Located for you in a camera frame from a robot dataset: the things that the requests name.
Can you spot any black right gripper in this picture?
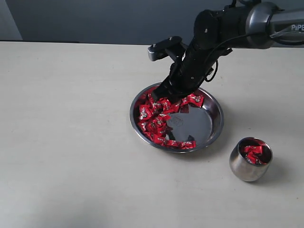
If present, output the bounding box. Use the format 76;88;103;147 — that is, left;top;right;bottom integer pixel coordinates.
152;57;214;104

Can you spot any red candy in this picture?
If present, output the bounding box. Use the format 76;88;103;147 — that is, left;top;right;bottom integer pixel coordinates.
244;145;263;163
139;104;152;121
188;93;204;108
151;133;166;146
163;101;181;114
180;141;196;150

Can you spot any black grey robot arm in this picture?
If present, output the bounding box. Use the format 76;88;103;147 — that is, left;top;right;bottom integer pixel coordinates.
148;0;304;102

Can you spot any round steel plate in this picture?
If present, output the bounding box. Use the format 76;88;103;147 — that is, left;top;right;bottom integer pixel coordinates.
130;82;224;153

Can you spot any stainless steel cup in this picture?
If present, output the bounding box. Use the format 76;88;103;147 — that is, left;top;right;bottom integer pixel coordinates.
229;137;273;182

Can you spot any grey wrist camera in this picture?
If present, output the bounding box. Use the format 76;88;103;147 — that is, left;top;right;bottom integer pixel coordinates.
148;36;188;62

